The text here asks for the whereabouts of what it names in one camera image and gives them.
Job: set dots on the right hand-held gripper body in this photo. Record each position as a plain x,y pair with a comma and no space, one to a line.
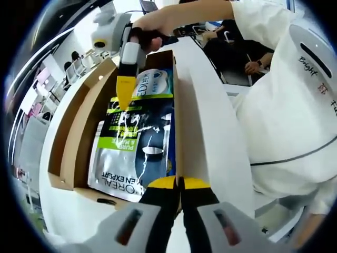
113,29

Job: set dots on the pink monitor screen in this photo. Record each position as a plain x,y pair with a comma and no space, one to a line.
42,77

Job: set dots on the white wearable device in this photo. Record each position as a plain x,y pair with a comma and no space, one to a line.
302,37

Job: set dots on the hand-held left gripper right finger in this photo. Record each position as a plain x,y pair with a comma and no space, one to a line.
247,234

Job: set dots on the person's right hand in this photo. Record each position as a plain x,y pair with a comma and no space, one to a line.
151,22

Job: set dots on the white furniture piece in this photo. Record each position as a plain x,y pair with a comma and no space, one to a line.
279,218

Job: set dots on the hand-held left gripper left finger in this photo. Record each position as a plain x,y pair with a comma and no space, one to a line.
110,232

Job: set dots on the dark silver mask packet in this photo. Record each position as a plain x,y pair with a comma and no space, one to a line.
147,137

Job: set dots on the person in white shirt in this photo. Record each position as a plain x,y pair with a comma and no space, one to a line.
276,118

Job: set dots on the brown cardboard shoe box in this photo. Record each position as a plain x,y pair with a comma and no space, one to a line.
79,126

